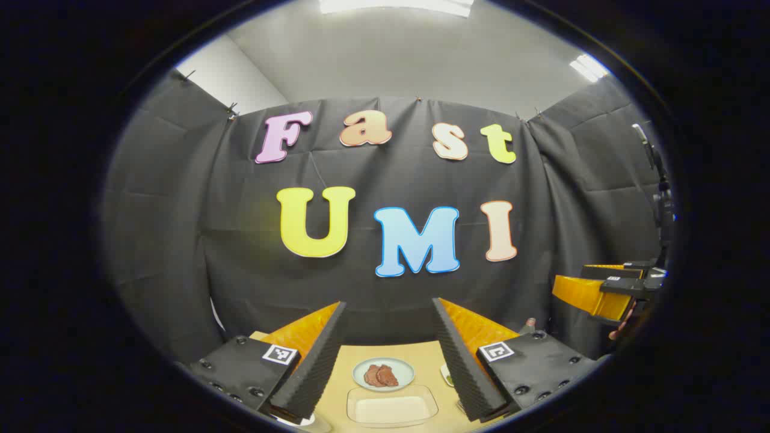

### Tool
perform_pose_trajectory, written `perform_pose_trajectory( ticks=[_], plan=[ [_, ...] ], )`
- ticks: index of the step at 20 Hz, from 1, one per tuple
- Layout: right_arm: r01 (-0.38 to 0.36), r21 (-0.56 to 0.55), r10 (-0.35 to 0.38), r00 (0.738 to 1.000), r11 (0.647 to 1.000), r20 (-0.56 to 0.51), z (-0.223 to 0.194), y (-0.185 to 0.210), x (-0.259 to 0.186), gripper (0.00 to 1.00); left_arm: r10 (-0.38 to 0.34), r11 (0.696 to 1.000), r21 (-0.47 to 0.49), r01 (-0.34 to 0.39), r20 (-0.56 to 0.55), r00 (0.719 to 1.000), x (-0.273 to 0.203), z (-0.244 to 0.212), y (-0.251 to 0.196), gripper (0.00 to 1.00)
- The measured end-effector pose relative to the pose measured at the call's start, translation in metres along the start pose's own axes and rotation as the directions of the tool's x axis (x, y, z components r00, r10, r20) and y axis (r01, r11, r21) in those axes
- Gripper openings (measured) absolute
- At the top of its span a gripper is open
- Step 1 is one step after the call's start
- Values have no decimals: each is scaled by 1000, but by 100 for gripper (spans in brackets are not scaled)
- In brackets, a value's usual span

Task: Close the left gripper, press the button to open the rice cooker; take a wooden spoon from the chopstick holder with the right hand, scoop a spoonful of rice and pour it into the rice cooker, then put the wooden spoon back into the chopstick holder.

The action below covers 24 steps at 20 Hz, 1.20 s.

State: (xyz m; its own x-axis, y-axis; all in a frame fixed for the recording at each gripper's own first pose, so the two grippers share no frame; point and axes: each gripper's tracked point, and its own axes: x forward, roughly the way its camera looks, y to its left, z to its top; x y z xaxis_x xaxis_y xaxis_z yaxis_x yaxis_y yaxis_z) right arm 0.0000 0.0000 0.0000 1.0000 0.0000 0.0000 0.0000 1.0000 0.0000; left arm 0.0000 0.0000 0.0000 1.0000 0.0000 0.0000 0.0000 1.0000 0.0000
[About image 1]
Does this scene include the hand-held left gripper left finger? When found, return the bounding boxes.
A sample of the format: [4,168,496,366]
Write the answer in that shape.
[189,301,348,425]

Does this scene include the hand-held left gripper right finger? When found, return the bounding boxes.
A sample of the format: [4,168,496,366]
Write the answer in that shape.
[431,297,602,423]

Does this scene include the pale green round plate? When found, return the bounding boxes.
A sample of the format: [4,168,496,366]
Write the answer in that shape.
[352,357,416,393]

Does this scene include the red meat slices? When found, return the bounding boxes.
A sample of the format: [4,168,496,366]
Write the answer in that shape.
[363,364,399,387]

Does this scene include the clear rectangular tray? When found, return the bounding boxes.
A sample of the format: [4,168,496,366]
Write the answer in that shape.
[346,385,439,429]

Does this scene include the small ceiling light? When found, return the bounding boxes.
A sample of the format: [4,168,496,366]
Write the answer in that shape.
[568,54,611,83]

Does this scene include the black backdrop cloth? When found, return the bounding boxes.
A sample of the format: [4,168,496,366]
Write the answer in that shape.
[102,69,677,364]

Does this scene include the long ceiling light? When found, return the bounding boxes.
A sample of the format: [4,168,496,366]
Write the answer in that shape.
[319,0,476,17]

